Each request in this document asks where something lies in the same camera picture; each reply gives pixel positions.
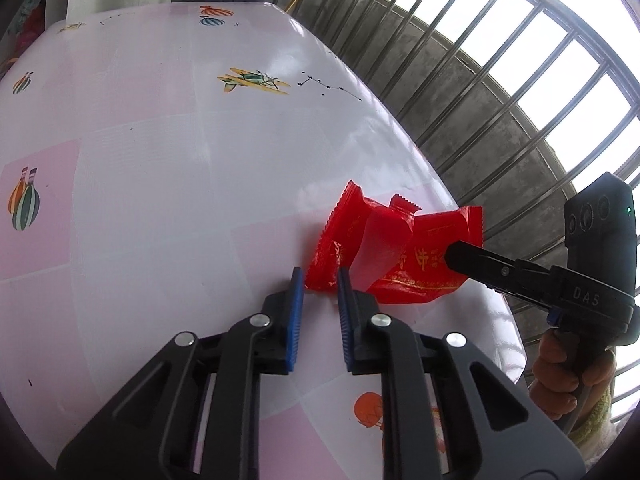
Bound person's right forearm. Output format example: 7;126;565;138
565;385;618;466

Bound pink printed tablecloth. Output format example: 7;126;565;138
0;2;526;480

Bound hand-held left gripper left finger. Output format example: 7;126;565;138
56;266;305;480

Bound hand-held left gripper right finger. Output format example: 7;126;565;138
337;266;586;480

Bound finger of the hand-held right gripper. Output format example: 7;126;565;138
444;241;553;311

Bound metal balcony railing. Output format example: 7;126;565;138
272;0;640;421

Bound red snack wrapper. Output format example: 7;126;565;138
370;205;485;306
305;180;416;293

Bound colourful plastic toys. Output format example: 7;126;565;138
7;0;48;51

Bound person's right hand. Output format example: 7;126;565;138
530;329;617;421

